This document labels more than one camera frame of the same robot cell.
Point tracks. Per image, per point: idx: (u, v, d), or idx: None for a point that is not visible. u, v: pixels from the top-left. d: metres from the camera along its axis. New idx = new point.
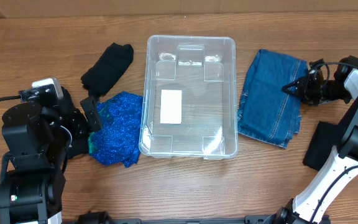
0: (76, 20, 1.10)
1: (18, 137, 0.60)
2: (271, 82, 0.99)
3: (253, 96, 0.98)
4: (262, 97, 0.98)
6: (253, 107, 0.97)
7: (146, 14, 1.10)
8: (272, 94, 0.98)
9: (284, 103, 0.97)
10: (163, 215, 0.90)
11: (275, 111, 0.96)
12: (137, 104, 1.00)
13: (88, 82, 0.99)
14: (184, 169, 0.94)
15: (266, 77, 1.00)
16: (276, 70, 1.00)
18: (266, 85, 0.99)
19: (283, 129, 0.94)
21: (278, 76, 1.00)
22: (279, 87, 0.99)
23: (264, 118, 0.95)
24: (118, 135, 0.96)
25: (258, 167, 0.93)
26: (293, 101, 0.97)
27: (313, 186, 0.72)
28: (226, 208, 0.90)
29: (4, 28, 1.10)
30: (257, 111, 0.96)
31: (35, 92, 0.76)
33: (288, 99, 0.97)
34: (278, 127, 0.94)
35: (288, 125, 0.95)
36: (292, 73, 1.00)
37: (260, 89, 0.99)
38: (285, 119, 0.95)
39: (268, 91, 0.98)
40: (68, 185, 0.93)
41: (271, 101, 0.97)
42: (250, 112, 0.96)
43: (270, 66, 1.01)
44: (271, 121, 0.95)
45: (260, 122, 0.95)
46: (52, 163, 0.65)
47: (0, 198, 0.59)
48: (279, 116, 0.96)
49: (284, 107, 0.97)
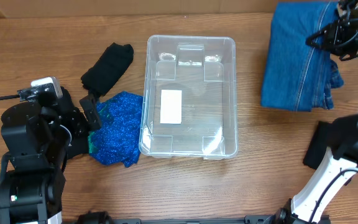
0: (76, 21, 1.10)
1: (17, 137, 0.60)
2: (289, 42, 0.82)
3: (271, 67, 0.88)
4: (280, 68, 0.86)
6: (272, 80, 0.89)
7: (146, 14, 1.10)
8: (292, 58, 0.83)
9: (308, 66, 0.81)
10: (163, 215, 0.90)
11: (296, 77, 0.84)
12: (137, 104, 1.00)
13: (88, 83, 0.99)
14: (184, 169, 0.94)
15: (284, 38, 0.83)
16: (295, 25, 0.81)
18: (284, 48, 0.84)
19: (308, 97, 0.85)
21: (298, 32, 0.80)
22: (302, 45, 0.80)
23: (284, 91, 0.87)
24: (118, 135, 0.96)
25: (258, 167, 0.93)
26: (319, 60, 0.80)
27: (311, 186, 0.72)
28: (226, 208, 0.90)
29: (4, 28, 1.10)
30: (276, 83, 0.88)
31: (33, 91, 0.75)
33: (312, 58, 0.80)
34: (302, 96, 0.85)
35: (313, 92, 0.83)
36: (317, 20, 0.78)
37: (276, 56, 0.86)
38: (309, 86, 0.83)
39: (286, 55, 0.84)
40: (68, 185, 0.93)
41: (291, 66, 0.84)
42: (269, 87, 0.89)
43: (286, 23, 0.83)
44: (293, 92, 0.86)
45: (281, 96, 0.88)
46: (51, 163, 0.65)
47: (0, 198, 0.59)
48: (301, 84, 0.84)
49: (309, 71, 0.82)
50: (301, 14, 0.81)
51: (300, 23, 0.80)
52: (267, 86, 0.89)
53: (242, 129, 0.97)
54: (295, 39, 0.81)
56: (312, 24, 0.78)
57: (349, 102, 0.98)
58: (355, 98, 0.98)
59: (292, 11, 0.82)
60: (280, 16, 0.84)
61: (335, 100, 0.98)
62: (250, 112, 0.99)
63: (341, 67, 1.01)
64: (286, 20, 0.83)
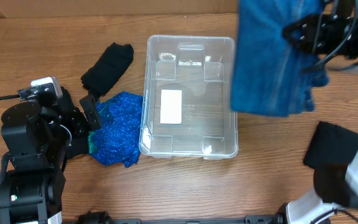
0: (76, 20, 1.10)
1: (17, 137, 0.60)
2: (265, 33, 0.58)
3: (241, 64, 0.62)
4: (253, 65, 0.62)
6: (243, 81, 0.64)
7: (146, 14, 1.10)
8: (268, 54, 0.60)
9: (283, 66, 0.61)
10: (163, 215, 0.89)
11: (270, 81, 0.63)
12: (137, 104, 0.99)
13: (88, 83, 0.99)
14: (184, 169, 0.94)
15: (255, 28, 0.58)
16: (270, 8, 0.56)
18: (257, 43, 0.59)
19: (284, 102, 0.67)
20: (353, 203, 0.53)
21: (273, 20, 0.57)
22: (278, 38, 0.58)
23: (255, 94, 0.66)
24: (118, 135, 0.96)
25: (258, 167, 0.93)
26: (296, 58, 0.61)
27: (305, 205, 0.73)
28: (226, 208, 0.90)
29: (4, 28, 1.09)
30: (247, 84, 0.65)
31: (33, 91, 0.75)
33: (288, 55, 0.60)
34: (277, 101, 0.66)
35: (290, 97, 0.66)
36: (296, 2, 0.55)
37: (246, 53, 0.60)
38: (286, 90, 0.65)
39: (260, 51, 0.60)
40: (68, 185, 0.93)
41: (263, 66, 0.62)
42: (241, 91, 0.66)
43: (258, 6, 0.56)
44: (266, 96, 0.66)
45: (252, 102, 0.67)
46: (51, 163, 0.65)
47: (0, 198, 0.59)
48: (275, 88, 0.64)
49: (285, 73, 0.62)
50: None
51: (276, 6, 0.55)
52: (236, 88, 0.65)
53: (242, 129, 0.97)
54: (270, 29, 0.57)
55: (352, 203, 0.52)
56: (291, 9, 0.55)
57: (349, 102, 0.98)
58: (355, 97, 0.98)
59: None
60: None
61: (335, 100, 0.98)
62: None
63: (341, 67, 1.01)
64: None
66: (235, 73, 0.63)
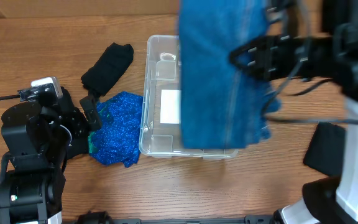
0: (76, 20, 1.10)
1: (17, 137, 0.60)
2: (206, 61, 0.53)
3: (189, 94, 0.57)
4: (202, 94, 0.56)
6: (193, 114, 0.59)
7: (146, 14, 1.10)
8: (215, 84, 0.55)
9: (234, 99, 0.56)
10: (163, 215, 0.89)
11: (222, 111, 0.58)
12: (137, 104, 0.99)
13: (88, 83, 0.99)
14: (184, 169, 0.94)
15: (197, 54, 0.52)
16: (213, 34, 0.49)
18: (201, 71, 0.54)
19: (238, 133, 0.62)
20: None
21: (217, 47, 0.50)
22: (225, 70, 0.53)
23: (209, 126, 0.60)
24: (118, 135, 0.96)
25: (258, 168, 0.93)
26: (248, 90, 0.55)
27: (302, 215, 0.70)
28: (226, 208, 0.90)
29: (4, 28, 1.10)
30: (199, 115, 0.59)
31: (33, 92, 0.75)
33: (237, 89, 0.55)
34: (232, 132, 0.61)
35: (245, 127, 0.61)
36: (239, 27, 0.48)
37: (192, 82, 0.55)
38: (240, 119, 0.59)
39: (206, 78, 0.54)
40: (68, 185, 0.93)
41: (213, 96, 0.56)
42: (192, 124, 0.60)
43: (197, 33, 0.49)
44: (220, 128, 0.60)
45: (205, 134, 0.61)
46: (51, 163, 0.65)
47: (0, 198, 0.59)
48: (228, 119, 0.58)
49: (237, 102, 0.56)
50: (217, 15, 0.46)
51: (219, 33, 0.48)
52: (186, 121, 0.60)
53: None
54: (211, 60, 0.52)
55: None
56: (235, 33, 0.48)
57: None
58: None
59: (205, 9, 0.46)
60: (188, 18, 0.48)
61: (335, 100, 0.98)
62: None
63: None
64: (196, 25, 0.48)
66: (184, 102, 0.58)
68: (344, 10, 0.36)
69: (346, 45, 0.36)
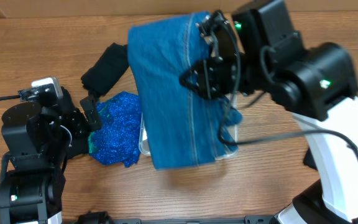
0: (76, 20, 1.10)
1: (17, 137, 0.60)
2: (158, 84, 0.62)
3: (150, 117, 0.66)
4: (161, 114, 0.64)
6: (158, 133, 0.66)
7: (146, 14, 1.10)
8: (172, 104, 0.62)
9: (192, 116, 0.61)
10: (163, 215, 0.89)
11: (183, 129, 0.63)
12: (137, 104, 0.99)
13: (88, 83, 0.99)
14: (184, 170, 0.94)
15: (152, 80, 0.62)
16: (158, 61, 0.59)
18: (156, 94, 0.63)
19: (204, 150, 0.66)
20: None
21: (164, 71, 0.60)
22: (177, 91, 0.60)
23: (175, 145, 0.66)
24: (118, 135, 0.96)
25: (258, 168, 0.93)
26: (203, 106, 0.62)
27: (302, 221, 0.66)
28: (226, 208, 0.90)
29: (4, 28, 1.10)
30: (164, 134, 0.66)
31: (34, 92, 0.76)
33: (193, 106, 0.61)
34: (198, 149, 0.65)
35: (209, 142, 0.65)
36: (181, 51, 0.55)
37: (150, 104, 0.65)
38: (202, 136, 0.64)
39: (161, 100, 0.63)
40: (68, 185, 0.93)
41: (172, 116, 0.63)
42: (160, 143, 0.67)
43: (146, 62, 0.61)
44: (186, 146, 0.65)
45: (173, 154, 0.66)
46: (51, 163, 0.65)
47: (0, 198, 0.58)
48: (191, 137, 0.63)
49: (194, 120, 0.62)
50: (159, 43, 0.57)
51: (163, 58, 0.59)
52: (154, 142, 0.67)
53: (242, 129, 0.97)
54: (165, 83, 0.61)
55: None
56: (179, 58, 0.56)
57: None
58: None
59: (148, 40, 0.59)
60: (137, 50, 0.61)
61: None
62: (251, 112, 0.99)
63: None
64: (146, 56, 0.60)
66: (150, 126, 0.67)
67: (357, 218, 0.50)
68: (260, 34, 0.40)
69: (273, 66, 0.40)
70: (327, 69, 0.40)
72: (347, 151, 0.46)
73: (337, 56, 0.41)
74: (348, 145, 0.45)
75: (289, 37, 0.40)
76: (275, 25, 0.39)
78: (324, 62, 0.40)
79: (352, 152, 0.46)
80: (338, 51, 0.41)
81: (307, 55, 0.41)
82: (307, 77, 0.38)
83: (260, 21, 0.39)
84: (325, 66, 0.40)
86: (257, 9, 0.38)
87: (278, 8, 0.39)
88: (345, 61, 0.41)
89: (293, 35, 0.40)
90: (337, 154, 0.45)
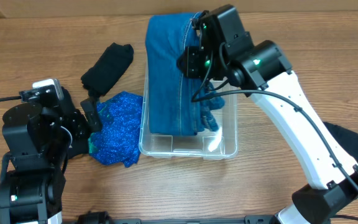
0: (76, 21, 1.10)
1: (18, 137, 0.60)
2: (162, 64, 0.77)
3: (153, 91, 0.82)
4: (161, 89, 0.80)
6: (156, 104, 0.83)
7: (146, 14, 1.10)
8: (168, 81, 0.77)
9: (181, 93, 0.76)
10: (163, 215, 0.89)
11: (174, 102, 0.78)
12: (137, 104, 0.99)
13: (88, 82, 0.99)
14: (184, 169, 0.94)
15: (158, 60, 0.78)
16: (165, 45, 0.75)
18: (160, 71, 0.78)
19: (188, 125, 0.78)
20: (334, 204, 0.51)
21: (168, 54, 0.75)
22: (174, 71, 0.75)
23: (168, 117, 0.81)
24: (118, 135, 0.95)
25: (258, 168, 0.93)
26: (189, 87, 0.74)
27: (301, 219, 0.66)
28: (226, 208, 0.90)
29: (4, 28, 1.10)
30: (160, 106, 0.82)
31: (35, 93, 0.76)
33: (183, 84, 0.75)
34: (183, 122, 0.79)
35: (191, 116, 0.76)
36: (181, 38, 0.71)
37: (155, 81, 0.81)
38: (186, 111, 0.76)
39: (163, 77, 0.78)
40: (68, 185, 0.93)
41: (168, 91, 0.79)
42: (156, 112, 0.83)
43: (157, 44, 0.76)
44: (174, 117, 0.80)
45: (165, 121, 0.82)
46: (52, 163, 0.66)
47: (0, 198, 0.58)
48: (179, 110, 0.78)
49: (182, 96, 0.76)
50: (168, 31, 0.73)
51: (168, 44, 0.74)
52: (153, 112, 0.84)
53: (242, 129, 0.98)
54: (166, 64, 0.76)
55: (330, 202, 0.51)
56: (178, 44, 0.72)
57: (349, 102, 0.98)
58: (355, 98, 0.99)
59: (161, 29, 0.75)
60: (153, 35, 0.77)
61: (335, 100, 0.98)
62: (250, 112, 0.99)
63: (341, 67, 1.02)
64: (157, 40, 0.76)
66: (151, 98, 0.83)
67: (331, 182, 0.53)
68: (220, 33, 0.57)
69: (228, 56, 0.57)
70: (265, 58, 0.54)
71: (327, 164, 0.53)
72: (296, 115, 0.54)
73: (273, 50, 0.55)
74: (294, 109, 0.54)
75: (240, 37, 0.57)
76: (229, 28, 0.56)
78: (265, 53, 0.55)
79: (302, 115, 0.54)
80: (275, 46, 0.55)
81: (253, 48, 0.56)
82: (248, 65, 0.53)
83: (219, 23, 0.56)
84: (266, 56, 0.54)
86: (216, 15, 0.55)
87: (232, 14, 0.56)
88: (280, 53, 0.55)
89: (243, 34, 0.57)
90: (286, 117, 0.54)
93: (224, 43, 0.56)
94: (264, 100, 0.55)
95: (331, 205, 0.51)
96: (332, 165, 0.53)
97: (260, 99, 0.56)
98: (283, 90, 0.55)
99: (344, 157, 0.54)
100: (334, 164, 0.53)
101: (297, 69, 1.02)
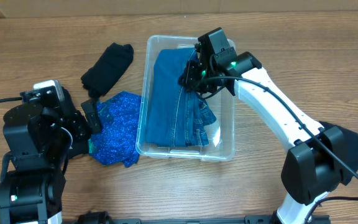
0: (76, 20, 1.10)
1: (18, 137, 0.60)
2: (165, 83, 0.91)
3: (154, 104, 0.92)
4: (161, 102, 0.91)
6: (155, 117, 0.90)
7: (146, 14, 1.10)
8: (168, 95, 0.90)
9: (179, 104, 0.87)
10: (163, 215, 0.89)
11: (171, 113, 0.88)
12: (137, 104, 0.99)
13: (88, 82, 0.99)
14: (184, 169, 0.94)
15: (162, 79, 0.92)
16: (169, 68, 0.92)
18: (162, 90, 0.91)
19: (181, 134, 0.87)
20: (301, 157, 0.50)
21: (171, 74, 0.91)
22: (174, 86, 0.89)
23: (163, 127, 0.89)
24: (118, 135, 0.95)
25: (258, 168, 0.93)
26: (185, 99, 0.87)
27: (296, 210, 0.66)
28: (226, 208, 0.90)
29: (4, 28, 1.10)
30: (158, 117, 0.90)
31: (36, 94, 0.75)
33: (181, 98, 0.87)
34: (177, 132, 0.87)
35: (184, 126, 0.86)
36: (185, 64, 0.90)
37: (157, 96, 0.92)
38: (181, 121, 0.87)
39: (163, 92, 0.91)
40: (68, 185, 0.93)
41: (167, 104, 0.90)
42: (152, 122, 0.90)
43: (162, 66, 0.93)
44: (169, 127, 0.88)
45: (160, 131, 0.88)
46: (52, 163, 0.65)
47: (0, 198, 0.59)
48: (174, 120, 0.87)
49: (179, 108, 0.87)
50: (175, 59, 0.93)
51: (174, 68, 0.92)
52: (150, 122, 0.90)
53: (242, 129, 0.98)
54: (169, 82, 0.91)
55: (297, 154, 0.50)
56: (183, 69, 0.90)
57: (349, 102, 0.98)
58: (355, 98, 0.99)
59: (169, 57, 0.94)
60: (162, 60, 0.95)
61: (335, 100, 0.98)
62: (250, 112, 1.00)
63: (341, 67, 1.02)
64: (165, 64, 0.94)
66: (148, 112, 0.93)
67: (297, 140, 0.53)
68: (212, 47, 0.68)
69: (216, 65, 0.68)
70: (243, 63, 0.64)
71: (294, 127, 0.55)
72: (266, 95, 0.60)
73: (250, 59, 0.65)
74: (263, 89, 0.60)
75: (227, 50, 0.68)
76: (218, 42, 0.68)
78: (245, 61, 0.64)
79: (271, 95, 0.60)
80: (252, 55, 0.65)
81: (237, 58, 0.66)
82: (230, 69, 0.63)
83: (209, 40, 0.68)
84: (246, 63, 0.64)
86: (207, 35, 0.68)
87: (220, 33, 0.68)
88: (255, 59, 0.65)
89: (229, 48, 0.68)
90: (258, 98, 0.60)
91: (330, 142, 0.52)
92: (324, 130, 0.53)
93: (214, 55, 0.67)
94: (240, 88, 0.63)
95: (298, 158, 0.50)
96: (298, 127, 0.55)
97: (238, 89, 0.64)
98: (255, 78, 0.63)
99: (311, 122, 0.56)
100: (299, 127, 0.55)
101: (297, 69, 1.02)
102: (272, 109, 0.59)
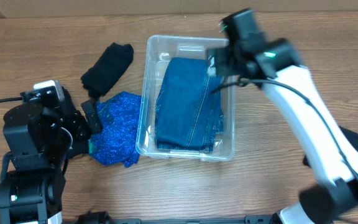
0: (76, 21, 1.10)
1: (18, 137, 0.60)
2: (185, 87, 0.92)
3: (168, 104, 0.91)
4: (177, 103, 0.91)
6: (170, 116, 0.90)
7: (146, 14, 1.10)
8: (186, 99, 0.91)
9: (201, 109, 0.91)
10: (163, 215, 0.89)
11: (190, 115, 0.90)
12: (137, 104, 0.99)
13: (88, 82, 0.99)
14: (184, 169, 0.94)
15: (181, 82, 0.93)
16: (189, 74, 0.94)
18: (181, 92, 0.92)
19: (200, 136, 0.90)
20: (339, 200, 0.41)
21: (193, 79, 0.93)
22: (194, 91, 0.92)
23: (181, 127, 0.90)
24: (118, 135, 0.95)
25: (258, 168, 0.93)
26: (207, 107, 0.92)
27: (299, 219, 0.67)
28: (227, 208, 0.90)
29: (4, 28, 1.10)
30: (174, 117, 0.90)
31: (36, 94, 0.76)
33: (203, 104, 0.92)
34: (195, 134, 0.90)
35: (205, 130, 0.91)
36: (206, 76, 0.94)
37: (173, 97, 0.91)
38: (201, 124, 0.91)
39: (181, 94, 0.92)
40: (68, 185, 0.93)
41: (185, 106, 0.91)
42: (168, 122, 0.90)
43: (183, 69, 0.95)
44: (188, 127, 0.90)
45: (178, 131, 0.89)
46: (52, 163, 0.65)
47: (0, 198, 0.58)
48: (194, 122, 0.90)
49: (201, 112, 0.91)
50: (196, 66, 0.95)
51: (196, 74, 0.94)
52: (165, 122, 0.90)
53: (242, 129, 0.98)
54: (192, 86, 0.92)
55: (335, 196, 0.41)
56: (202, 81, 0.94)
57: (349, 102, 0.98)
58: (355, 98, 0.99)
59: (188, 63, 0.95)
60: (179, 65, 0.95)
61: (335, 100, 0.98)
62: (250, 112, 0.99)
63: (341, 67, 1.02)
64: (184, 70, 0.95)
66: (160, 111, 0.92)
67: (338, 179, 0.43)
68: (239, 31, 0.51)
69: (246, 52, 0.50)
70: (281, 51, 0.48)
71: (335, 159, 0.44)
72: (307, 110, 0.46)
73: (288, 48, 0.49)
74: (306, 101, 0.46)
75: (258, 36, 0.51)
76: (245, 25, 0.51)
78: (281, 49, 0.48)
79: (314, 112, 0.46)
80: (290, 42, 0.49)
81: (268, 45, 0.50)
82: (262, 58, 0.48)
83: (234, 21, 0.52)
84: (282, 51, 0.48)
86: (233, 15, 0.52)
87: (248, 14, 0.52)
88: (294, 48, 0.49)
89: (259, 33, 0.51)
90: (296, 109, 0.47)
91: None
92: None
93: (241, 41, 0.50)
94: (273, 91, 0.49)
95: (335, 200, 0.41)
96: (341, 160, 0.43)
97: (271, 91, 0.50)
98: (295, 82, 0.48)
99: (353, 154, 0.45)
100: (342, 160, 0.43)
101: None
102: (308, 124, 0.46)
